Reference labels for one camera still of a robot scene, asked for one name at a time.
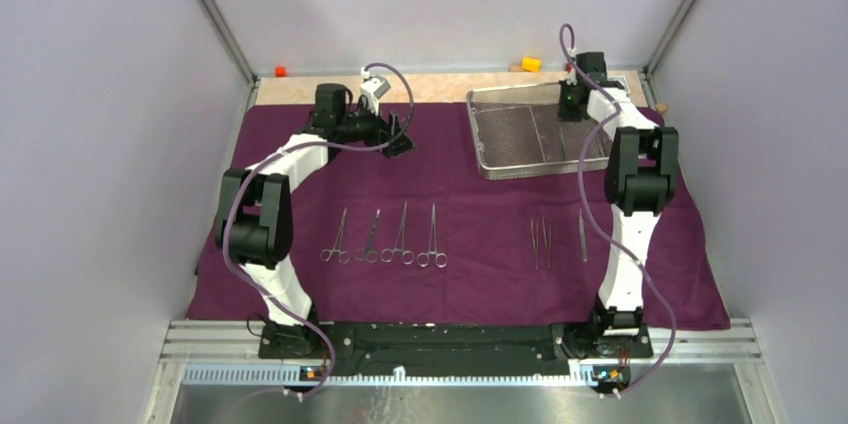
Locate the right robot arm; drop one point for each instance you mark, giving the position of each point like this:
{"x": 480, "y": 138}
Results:
{"x": 640, "y": 180}

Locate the small steel hemostat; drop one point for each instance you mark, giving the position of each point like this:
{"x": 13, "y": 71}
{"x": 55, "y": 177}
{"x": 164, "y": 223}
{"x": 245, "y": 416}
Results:
{"x": 336, "y": 250}

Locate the purple cloth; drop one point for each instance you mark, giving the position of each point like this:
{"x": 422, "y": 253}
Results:
{"x": 483, "y": 227}

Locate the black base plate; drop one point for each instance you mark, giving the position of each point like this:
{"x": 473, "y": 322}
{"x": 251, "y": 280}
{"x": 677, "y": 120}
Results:
{"x": 349, "y": 349}

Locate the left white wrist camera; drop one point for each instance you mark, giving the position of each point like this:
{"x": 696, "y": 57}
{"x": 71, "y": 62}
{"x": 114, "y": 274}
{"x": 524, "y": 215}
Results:
{"x": 372, "y": 89}

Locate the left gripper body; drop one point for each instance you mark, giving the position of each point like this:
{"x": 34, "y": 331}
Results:
{"x": 364, "y": 126}

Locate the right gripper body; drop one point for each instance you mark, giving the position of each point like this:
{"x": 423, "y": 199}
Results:
{"x": 566, "y": 111}

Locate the yellow small block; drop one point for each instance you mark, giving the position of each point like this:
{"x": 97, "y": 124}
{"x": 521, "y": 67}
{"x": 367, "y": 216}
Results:
{"x": 530, "y": 64}

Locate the metal mesh instrument tray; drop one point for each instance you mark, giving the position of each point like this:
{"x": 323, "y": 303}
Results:
{"x": 517, "y": 132}

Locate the steel forceps clamp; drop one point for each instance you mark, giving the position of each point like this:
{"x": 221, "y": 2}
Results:
{"x": 399, "y": 249}

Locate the steel curved tweezers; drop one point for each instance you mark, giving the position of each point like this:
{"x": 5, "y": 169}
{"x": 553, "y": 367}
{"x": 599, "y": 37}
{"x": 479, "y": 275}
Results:
{"x": 534, "y": 226}

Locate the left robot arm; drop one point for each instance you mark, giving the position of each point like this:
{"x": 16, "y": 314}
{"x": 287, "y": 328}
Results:
{"x": 255, "y": 220}

